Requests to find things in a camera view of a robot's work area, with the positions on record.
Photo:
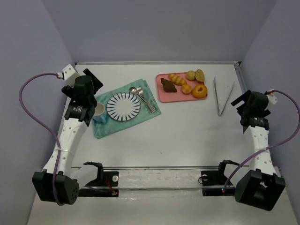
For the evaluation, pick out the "pink plastic tray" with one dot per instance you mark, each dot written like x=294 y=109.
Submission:
x=179 y=96

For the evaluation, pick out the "blue mug white inside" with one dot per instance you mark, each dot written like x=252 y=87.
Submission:
x=100 y=113

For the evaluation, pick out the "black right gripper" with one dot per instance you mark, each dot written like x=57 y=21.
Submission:
x=240 y=103

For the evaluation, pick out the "silver fork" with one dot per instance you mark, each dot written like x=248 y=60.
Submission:
x=142 y=95

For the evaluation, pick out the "round tan bread roll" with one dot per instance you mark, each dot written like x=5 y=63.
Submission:
x=190 y=75

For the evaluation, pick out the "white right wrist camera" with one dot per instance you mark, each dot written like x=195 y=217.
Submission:
x=272 y=99

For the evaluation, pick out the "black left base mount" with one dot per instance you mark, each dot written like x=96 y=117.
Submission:
x=105 y=185

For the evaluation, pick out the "orange ring donut bread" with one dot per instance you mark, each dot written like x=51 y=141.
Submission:
x=200 y=91

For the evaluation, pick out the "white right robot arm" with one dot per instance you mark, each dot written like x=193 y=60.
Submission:
x=254 y=181

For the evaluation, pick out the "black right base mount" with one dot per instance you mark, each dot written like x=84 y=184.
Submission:
x=213 y=181

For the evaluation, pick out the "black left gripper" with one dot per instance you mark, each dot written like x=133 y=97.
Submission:
x=94 y=78

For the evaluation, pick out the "silver spoon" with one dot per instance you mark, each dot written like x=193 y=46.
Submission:
x=134 y=91

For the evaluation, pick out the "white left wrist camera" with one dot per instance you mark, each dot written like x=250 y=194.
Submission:
x=68 y=74

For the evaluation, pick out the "brown sliced bread roll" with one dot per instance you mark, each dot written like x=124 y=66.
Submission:
x=199 y=75

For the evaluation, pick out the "brown chocolate croissant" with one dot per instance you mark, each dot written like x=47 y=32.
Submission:
x=168 y=86

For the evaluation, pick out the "teal cloth placemat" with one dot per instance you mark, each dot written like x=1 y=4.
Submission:
x=112 y=126

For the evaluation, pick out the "silver metal tongs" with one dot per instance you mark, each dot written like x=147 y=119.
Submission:
x=221 y=99

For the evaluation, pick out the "blue striped white plate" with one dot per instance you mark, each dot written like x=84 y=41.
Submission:
x=123 y=106

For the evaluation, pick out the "aluminium table rail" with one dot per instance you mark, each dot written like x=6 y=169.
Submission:
x=235 y=63

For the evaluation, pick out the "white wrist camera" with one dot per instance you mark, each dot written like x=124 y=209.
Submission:
x=272 y=99
x=68 y=74

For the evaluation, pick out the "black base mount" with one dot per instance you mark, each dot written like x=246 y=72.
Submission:
x=213 y=181
x=105 y=185

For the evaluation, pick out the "striped orange long bread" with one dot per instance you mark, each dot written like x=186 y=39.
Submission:
x=177 y=80

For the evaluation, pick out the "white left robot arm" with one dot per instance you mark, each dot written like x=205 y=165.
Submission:
x=57 y=182

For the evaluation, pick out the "small round yellow bun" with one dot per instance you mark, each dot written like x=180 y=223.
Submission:
x=186 y=89

